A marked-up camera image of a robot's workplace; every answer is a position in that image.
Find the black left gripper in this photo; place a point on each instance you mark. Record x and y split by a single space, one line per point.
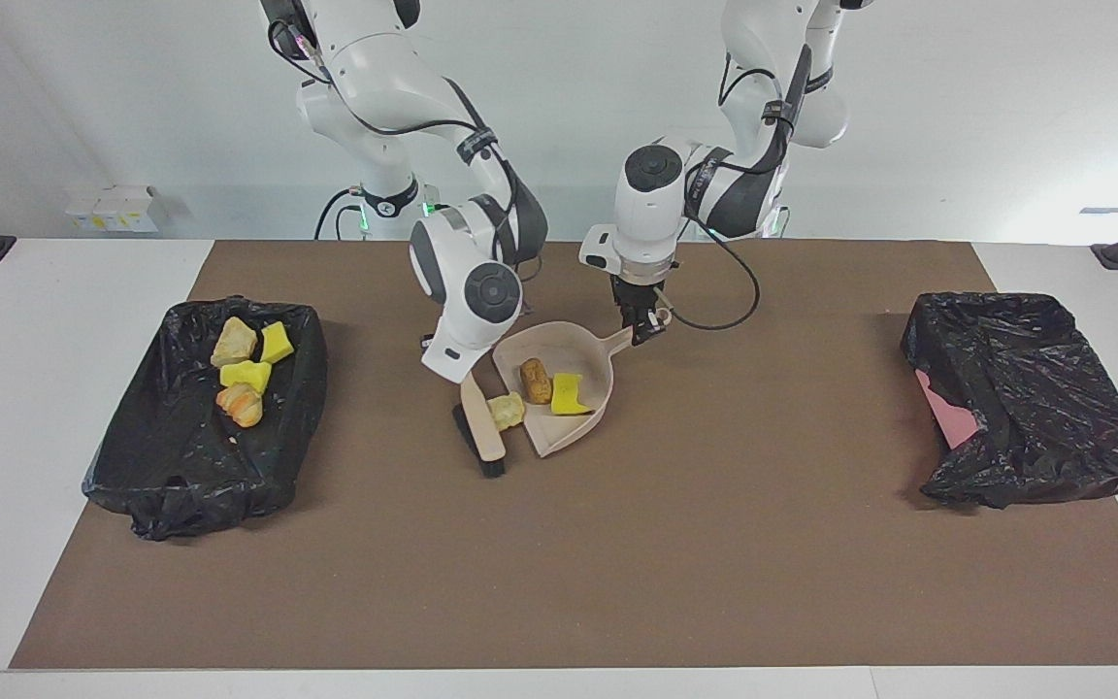
640 294

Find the beige plastic dustpan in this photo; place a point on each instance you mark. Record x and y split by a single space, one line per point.
559 345

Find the yellow notched sponge piece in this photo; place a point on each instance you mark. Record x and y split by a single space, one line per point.
571 395

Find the brown foam chunk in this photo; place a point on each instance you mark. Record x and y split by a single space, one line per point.
537 381

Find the pale pointed foam chunk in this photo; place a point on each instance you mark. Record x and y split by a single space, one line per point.
508 412

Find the yellow wedge sponge piece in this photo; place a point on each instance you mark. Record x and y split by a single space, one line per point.
277 343

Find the yellow curved sponge piece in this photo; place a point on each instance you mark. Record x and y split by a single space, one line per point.
246 376

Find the pale angular foam chunk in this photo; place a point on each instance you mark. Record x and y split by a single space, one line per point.
234 342

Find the pale rounded foam chunk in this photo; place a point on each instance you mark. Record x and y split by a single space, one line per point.
242 406

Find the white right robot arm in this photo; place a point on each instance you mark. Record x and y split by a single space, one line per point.
472 282

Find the black bag lined pink bin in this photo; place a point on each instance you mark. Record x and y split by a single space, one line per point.
1035 388

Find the brown table mat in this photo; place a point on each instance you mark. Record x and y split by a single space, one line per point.
559 582

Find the white wall socket box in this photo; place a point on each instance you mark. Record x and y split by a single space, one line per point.
117 209

